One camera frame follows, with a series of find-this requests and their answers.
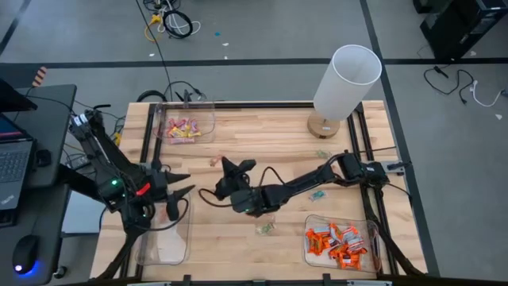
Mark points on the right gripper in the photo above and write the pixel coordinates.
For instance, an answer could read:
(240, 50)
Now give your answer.
(238, 190)

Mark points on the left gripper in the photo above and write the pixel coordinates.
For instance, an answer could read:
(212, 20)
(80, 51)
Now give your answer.
(160, 186)

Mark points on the orange candy clear wrapper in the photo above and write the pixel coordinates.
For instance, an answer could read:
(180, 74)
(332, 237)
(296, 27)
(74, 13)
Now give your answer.
(216, 160)
(162, 216)

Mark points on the yellow candy wrapper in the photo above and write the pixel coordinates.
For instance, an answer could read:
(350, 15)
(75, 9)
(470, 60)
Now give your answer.
(196, 134)
(180, 133)

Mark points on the pink red candy wrapper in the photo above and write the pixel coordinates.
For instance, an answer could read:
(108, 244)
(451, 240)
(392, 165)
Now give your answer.
(193, 125)

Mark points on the orange Reese's candy pack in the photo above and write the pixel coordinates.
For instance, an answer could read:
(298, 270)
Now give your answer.
(341, 254)

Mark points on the silver striped candy wrapper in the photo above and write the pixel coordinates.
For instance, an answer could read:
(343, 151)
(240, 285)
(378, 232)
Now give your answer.
(353, 238)

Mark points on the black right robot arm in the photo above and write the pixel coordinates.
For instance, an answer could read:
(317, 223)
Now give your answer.
(309, 180)

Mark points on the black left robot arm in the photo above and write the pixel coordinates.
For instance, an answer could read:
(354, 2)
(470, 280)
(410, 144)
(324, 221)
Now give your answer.
(99, 151)

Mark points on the pale green candy clear wrapper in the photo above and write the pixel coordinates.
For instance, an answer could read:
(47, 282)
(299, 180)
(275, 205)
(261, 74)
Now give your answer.
(323, 153)

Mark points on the clear plastic bin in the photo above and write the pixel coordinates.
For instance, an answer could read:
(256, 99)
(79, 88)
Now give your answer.
(208, 119)
(373, 222)
(166, 250)

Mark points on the small black desk device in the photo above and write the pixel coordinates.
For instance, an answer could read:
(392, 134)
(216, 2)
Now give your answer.
(42, 158)

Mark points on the white shade table lamp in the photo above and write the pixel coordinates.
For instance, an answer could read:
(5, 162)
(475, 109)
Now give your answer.
(345, 83)

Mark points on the black desk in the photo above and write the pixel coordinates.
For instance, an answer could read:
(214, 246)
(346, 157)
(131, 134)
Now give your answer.
(51, 111)

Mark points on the black laptop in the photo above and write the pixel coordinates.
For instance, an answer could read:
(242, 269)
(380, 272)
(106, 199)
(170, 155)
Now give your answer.
(14, 171)

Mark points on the black computer mouse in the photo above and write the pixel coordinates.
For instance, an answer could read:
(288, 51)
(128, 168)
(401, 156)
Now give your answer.
(25, 254)

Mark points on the orange black hazard tape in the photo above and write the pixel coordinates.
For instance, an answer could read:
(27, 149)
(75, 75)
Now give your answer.
(39, 76)

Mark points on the black monitor back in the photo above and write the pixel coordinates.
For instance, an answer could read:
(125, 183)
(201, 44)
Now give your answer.
(16, 97)

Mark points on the black equipment case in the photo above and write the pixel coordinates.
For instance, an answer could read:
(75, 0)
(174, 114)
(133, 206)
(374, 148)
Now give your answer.
(420, 5)
(464, 28)

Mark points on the black aluminium table frame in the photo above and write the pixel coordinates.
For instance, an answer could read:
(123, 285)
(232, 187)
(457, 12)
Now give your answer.
(262, 105)

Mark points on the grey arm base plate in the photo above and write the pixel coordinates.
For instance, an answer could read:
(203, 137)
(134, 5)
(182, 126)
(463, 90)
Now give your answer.
(397, 167)

